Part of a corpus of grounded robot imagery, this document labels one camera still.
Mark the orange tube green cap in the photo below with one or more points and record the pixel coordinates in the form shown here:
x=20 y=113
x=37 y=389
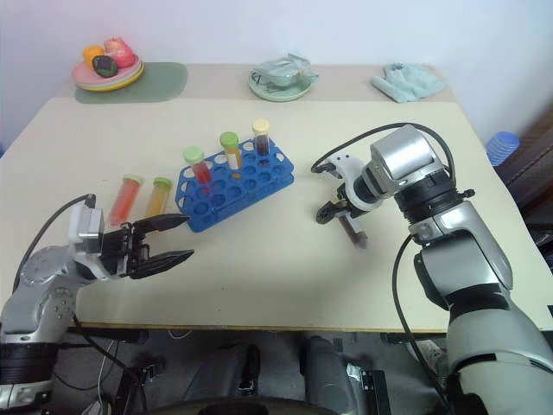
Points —
x=157 y=196

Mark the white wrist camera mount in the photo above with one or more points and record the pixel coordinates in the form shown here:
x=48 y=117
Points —
x=86 y=229
x=345 y=163

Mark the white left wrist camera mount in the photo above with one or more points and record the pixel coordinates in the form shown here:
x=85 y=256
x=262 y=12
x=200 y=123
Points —
x=86 y=229

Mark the dark tube yellow cap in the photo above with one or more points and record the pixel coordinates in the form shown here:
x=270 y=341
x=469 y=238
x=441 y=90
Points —
x=262 y=144

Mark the dark brown test tube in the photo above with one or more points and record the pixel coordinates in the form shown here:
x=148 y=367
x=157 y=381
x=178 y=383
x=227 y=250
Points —
x=357 y=238

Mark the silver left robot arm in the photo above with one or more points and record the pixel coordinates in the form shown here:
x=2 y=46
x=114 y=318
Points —
x=39 y=298

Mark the clear plastic bag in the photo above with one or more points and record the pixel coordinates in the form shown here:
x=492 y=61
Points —
x=283 y=69

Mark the pink plate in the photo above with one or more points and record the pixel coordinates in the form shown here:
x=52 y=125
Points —
x=84 y=73

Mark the dark wooden furniture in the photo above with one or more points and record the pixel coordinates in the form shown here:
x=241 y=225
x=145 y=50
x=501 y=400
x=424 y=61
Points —
x=533 y=173

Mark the pink toy apple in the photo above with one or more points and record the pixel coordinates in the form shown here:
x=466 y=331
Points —
x=118 y=52

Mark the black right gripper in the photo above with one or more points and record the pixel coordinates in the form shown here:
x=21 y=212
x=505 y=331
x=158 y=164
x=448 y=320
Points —
x=342 y=203

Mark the black curved base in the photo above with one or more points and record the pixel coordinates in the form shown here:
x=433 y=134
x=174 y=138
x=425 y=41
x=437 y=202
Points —
x=233 y=408

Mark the yellow tube green cap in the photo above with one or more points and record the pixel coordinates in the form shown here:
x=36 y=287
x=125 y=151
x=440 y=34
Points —
x=233 y=155

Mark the blue ribbed cap stack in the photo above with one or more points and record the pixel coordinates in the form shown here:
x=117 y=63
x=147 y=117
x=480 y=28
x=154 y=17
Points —
x=501 y=147

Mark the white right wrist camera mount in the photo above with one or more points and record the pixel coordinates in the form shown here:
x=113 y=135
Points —
x=345 y=163

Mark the dark green toy fruit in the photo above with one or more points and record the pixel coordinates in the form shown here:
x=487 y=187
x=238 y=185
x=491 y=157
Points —
x=104 y=65

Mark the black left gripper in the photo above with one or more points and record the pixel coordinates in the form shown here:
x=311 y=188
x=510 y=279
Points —
x=123 y=253

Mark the red tube green cap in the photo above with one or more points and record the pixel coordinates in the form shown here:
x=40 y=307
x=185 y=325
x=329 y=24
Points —
x=123 y=201
x=201 y=170

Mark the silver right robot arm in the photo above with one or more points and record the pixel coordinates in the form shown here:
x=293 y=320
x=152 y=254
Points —
x=466 y=242

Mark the light green plate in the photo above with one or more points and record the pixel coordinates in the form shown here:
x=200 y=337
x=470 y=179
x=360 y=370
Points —
x=281 y=91

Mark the teal cloth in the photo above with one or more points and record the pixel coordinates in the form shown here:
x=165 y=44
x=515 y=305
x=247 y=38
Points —
x=408 y=82

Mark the orange toy fruit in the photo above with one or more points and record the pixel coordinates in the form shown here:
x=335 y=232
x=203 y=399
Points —
x=92 y=54

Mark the green placemat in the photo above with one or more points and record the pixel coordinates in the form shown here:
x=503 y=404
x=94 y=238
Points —
x=164 y=82

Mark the yellow plate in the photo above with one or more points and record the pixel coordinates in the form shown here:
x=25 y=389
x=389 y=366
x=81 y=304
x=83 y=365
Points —
x=129 y=81

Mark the blue test tube rack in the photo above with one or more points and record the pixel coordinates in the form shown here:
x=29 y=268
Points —
x=242 y=190

